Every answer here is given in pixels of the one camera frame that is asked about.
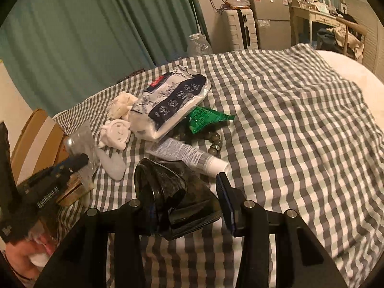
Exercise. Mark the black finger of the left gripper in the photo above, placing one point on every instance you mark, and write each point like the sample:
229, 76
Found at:
71, 165

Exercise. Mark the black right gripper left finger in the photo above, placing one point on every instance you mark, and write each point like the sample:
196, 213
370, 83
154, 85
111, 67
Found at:
81, 258

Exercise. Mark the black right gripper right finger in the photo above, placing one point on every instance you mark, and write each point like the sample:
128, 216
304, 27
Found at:
301, 261

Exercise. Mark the clear plastic bag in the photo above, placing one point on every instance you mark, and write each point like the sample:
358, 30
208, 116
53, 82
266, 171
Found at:
80, 142

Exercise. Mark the white cream tube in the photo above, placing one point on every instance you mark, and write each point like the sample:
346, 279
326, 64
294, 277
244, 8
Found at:
170, 149

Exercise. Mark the black pouch bag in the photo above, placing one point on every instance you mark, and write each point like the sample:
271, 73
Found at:
175, 200

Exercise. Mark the blue white wipes pack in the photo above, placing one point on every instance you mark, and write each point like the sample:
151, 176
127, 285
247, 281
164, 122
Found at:
166, 102

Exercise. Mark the green snack packet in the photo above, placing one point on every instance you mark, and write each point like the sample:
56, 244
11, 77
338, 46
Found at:
201, 117

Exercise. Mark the person's left hand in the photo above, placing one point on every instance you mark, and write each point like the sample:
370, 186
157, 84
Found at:
18, 254

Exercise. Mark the cardboard box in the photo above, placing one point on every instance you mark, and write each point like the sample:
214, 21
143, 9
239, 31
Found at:
40, 145

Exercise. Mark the white tissue in hand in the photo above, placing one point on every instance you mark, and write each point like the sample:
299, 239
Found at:
40, 259

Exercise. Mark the green curtain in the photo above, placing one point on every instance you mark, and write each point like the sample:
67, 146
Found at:
59, 52

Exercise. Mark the grey checkered cloth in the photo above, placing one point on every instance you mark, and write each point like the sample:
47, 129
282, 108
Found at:
303, 138

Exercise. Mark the large water bottle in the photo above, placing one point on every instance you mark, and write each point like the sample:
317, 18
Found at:
198, 45

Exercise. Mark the white bed cover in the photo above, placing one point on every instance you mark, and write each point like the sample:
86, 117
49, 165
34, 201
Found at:
371, 87

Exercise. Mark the white suitcase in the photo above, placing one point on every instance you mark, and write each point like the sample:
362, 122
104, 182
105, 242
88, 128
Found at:
241, 28

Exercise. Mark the clothes on chair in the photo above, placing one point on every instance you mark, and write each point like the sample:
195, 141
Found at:
354, 46

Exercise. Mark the plastic bag on suitcase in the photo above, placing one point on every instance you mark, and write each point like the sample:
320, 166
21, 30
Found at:
238, 3

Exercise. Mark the grey mini fridge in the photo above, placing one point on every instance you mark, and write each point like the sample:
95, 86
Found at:
273, 25

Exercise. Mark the white dressing table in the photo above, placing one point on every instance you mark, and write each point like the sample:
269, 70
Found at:
299, 14

